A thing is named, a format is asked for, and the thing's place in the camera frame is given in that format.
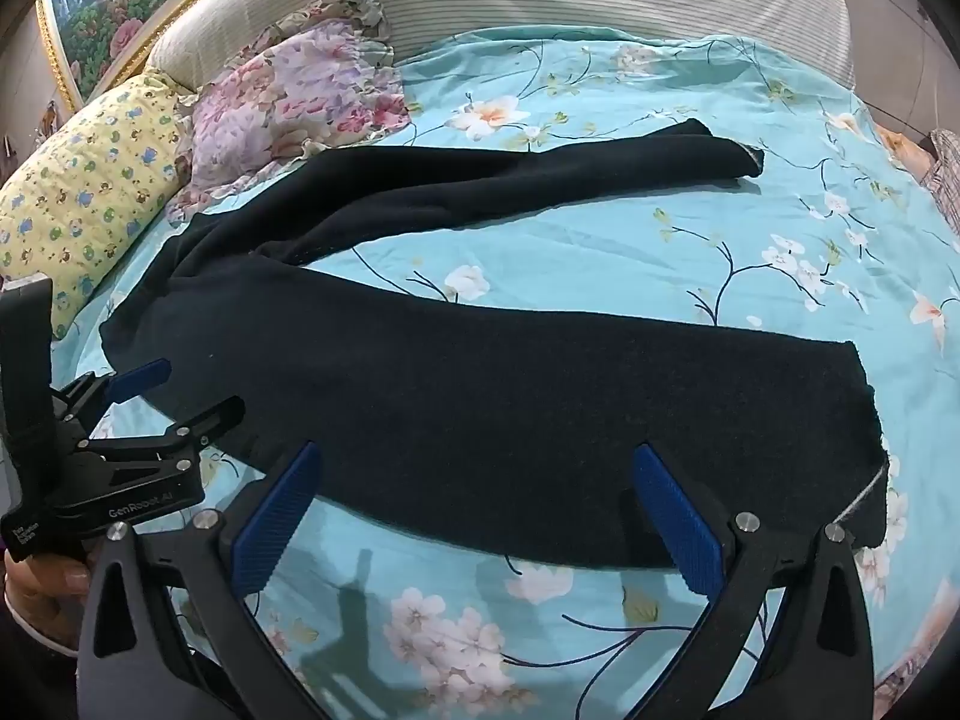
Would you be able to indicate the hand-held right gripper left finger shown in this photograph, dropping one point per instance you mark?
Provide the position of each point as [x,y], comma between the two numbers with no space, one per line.
[274,521]

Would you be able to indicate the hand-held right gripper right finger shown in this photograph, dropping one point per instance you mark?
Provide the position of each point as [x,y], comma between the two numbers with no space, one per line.
[679,521]

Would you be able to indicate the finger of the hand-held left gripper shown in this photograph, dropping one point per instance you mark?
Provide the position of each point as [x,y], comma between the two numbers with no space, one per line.
[210,417]
[142,377]

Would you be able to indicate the black pants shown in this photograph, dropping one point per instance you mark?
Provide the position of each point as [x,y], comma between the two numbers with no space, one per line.
[487,405]

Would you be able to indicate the person's left forearm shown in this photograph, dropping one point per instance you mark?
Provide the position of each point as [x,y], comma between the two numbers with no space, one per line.
[30,634]

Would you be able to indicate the person's left hand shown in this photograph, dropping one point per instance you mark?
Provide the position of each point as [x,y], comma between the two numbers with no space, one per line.
[45,586]

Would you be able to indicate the yellow printed pillow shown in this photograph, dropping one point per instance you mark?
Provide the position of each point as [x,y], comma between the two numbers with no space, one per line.
[90,187]

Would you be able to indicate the teal floral bed sheet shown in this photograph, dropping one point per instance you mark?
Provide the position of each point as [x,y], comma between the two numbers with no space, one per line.
[600,262]

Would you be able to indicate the pink floral ruffled pillow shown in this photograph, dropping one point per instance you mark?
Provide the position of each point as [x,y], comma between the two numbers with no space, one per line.
[300,97]

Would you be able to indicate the gold framed landscape painting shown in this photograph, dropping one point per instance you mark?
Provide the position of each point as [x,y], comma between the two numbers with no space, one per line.
[112,15]

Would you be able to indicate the checked cloth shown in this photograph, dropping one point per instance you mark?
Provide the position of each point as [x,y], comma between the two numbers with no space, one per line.
[945,172]

